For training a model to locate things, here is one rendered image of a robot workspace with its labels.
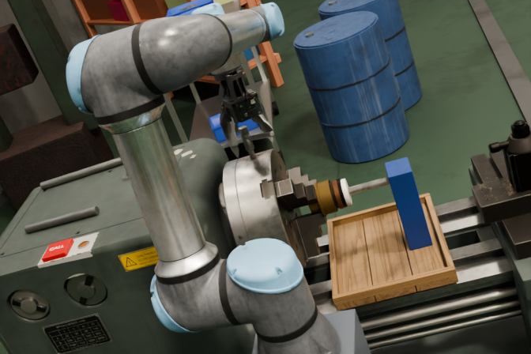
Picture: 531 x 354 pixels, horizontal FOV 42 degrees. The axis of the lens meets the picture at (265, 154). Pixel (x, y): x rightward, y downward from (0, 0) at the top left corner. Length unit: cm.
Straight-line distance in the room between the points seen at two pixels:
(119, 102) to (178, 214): 21
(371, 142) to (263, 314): 301
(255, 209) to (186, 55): 65
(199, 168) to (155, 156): 63
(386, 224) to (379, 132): 219
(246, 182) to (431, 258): 50
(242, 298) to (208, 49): 41
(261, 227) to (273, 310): 50
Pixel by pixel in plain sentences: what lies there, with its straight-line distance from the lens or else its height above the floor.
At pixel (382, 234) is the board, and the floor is 89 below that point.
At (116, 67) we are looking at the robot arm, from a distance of 107.
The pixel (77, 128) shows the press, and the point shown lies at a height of 51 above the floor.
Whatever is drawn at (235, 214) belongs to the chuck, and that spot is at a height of 117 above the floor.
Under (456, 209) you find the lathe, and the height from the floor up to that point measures 87.
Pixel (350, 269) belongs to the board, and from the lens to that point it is 181.
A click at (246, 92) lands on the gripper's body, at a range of 158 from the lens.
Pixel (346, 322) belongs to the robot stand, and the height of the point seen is 110.
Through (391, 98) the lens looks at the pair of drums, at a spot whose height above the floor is 32.
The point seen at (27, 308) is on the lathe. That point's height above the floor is 115.
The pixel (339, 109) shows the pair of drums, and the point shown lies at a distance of 402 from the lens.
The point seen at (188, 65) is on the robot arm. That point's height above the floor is 166.
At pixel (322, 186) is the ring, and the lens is 172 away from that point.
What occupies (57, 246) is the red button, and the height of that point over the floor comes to 127.
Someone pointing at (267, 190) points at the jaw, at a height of 119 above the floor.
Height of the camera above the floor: 194
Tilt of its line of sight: 24 degrees down
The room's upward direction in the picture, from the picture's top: 21 degrees counter-clockwise
